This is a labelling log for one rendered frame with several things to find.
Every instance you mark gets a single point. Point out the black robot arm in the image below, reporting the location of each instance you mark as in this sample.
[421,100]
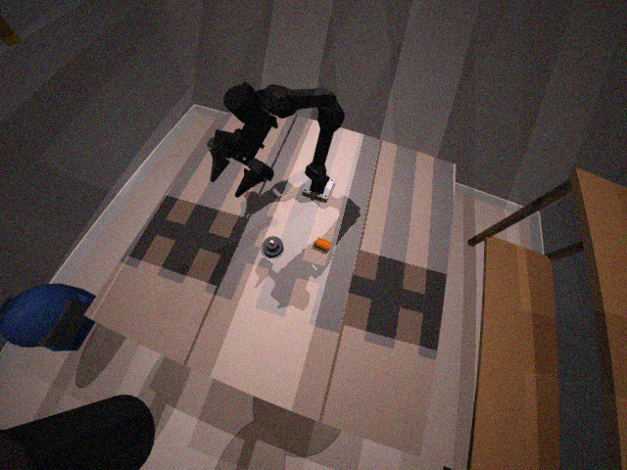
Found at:
[256,110]

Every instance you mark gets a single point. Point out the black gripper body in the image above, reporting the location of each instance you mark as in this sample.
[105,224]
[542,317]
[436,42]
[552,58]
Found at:
[256,142]

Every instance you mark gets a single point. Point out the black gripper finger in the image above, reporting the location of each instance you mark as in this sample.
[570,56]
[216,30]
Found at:
[219,164]
[249,181]

